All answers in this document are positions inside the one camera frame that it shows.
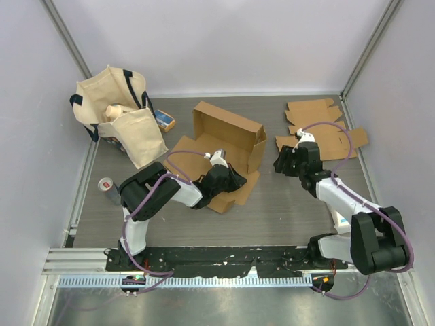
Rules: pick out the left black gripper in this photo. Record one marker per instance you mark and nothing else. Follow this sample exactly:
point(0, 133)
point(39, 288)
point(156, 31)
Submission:
point(236, 180)

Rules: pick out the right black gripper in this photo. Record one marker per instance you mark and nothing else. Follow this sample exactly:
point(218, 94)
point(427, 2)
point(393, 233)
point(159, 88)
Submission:
point(285, 155)

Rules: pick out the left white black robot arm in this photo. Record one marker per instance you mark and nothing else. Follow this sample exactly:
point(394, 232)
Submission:
point(145, 193)

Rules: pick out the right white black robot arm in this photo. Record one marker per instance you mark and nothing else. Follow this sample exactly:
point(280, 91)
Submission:
point(376, 240)

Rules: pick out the flat cardboard box blank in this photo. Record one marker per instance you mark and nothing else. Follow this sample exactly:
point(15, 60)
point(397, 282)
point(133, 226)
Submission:
point(332, 142)

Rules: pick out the small blue orange box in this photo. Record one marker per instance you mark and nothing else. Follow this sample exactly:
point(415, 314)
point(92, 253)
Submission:
point(164, 120)

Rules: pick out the white plastic packet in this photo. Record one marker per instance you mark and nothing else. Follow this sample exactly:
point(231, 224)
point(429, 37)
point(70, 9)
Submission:
point(341, 225)

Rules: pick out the red bull can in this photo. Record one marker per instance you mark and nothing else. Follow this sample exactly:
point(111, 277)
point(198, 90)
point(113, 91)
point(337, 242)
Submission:
point(107, 186)

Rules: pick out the cream bottle in bag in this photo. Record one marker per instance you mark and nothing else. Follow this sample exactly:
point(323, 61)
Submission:
point(119, 113)

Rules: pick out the beige canvas tote bag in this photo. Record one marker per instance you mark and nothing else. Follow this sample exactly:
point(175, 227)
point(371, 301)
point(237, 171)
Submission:
point(140, 137)

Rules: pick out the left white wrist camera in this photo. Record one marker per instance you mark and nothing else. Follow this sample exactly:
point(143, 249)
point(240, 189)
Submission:
point(217, 158)

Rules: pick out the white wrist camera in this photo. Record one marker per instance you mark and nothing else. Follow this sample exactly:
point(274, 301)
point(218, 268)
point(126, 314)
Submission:
point(303, 137)
point(217, 158)

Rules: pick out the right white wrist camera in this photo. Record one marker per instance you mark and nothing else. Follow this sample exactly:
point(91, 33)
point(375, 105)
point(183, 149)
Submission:
point(303, 137)

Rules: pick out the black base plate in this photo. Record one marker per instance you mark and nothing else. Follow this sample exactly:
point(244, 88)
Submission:
point(219, 262)

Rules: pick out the slotted cable duct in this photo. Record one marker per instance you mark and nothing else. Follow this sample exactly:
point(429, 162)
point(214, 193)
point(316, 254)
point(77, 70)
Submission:
point(124, 281)

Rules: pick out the right aluminium frame post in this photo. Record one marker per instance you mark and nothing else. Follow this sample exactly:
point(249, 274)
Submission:
point(386, 18)

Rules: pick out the aluminium frame post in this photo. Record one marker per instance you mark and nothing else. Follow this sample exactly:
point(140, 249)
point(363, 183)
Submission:
point(66, 37)
point(386, 18)

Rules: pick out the left aluminium frame post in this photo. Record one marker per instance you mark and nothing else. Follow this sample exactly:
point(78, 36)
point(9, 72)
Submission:
point(66, 37)

